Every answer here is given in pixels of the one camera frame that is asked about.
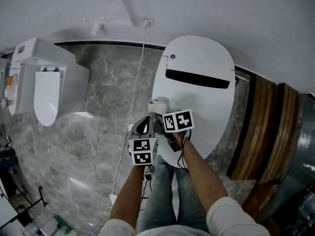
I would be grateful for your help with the person's jeans legs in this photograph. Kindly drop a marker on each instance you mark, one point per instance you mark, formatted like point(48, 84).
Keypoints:
point(160, 198)

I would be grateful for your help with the white smart toilet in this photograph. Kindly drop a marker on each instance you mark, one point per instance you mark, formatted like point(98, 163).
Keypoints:
point(197, 53)

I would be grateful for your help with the black tripod stand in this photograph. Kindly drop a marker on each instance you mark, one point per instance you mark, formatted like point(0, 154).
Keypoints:
point(43, 197)

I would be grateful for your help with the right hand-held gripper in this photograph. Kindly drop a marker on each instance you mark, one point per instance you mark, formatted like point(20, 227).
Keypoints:
point(178, 120)

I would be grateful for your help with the white toilet lid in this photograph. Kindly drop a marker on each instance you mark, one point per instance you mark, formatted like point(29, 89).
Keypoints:
point(211, 112)

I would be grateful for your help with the white power strip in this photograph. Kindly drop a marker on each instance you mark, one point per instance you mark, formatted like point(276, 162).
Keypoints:
point(113, 198)

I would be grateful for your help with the small orange box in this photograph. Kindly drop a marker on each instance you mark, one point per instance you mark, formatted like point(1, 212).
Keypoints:
point(10, 80)

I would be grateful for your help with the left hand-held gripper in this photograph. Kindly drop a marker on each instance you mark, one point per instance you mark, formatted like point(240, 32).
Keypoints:
point(142, 151)

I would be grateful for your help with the white wiping cloth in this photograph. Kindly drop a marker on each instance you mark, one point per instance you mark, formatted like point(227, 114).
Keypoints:
point(157, 107)

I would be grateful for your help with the person's right forearm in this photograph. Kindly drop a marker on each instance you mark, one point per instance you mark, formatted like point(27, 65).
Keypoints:
point(204, 173)

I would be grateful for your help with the white tankless toilet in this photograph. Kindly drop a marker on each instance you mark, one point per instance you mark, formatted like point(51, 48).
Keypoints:
point(13, 97)

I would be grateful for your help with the person's white shirt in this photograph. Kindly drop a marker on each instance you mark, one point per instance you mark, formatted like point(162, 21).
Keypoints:
point(236, 220)

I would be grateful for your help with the person's left forearm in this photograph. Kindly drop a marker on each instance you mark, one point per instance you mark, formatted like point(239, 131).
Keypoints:
point(130, 195)

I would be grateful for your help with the white metal rod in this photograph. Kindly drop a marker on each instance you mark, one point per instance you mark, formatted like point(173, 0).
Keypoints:
point(242, 77)

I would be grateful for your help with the white toilet with tank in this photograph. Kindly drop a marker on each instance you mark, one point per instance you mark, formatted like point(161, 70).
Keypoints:
point(54, 87)

